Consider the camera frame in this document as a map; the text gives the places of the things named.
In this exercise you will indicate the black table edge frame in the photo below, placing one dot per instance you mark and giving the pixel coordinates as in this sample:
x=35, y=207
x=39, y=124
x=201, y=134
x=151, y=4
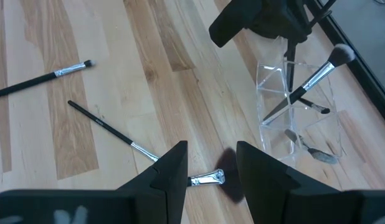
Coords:
x=367, y=79

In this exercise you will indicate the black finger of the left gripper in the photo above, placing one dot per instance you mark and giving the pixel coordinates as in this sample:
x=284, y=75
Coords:
x=233, y=25

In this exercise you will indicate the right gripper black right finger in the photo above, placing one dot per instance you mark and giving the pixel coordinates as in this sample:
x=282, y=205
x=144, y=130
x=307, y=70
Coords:
x=289, y=199

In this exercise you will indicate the long thin black makeup brush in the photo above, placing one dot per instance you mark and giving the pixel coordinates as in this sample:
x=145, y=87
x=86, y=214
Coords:
x=99, y=123

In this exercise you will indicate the large fluffy-head makeup brush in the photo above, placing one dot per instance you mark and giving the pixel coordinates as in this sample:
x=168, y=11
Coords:
x=317, y=76

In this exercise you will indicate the short brown kabuki brush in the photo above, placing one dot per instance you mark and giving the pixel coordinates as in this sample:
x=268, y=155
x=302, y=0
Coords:
x=208, y=178

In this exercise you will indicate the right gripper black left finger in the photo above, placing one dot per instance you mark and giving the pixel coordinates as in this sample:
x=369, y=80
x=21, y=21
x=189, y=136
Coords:
x=142, y=202

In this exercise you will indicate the clear acrylic brush organizer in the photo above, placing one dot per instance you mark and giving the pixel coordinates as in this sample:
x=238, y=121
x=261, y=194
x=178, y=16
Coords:
x=273, y=81

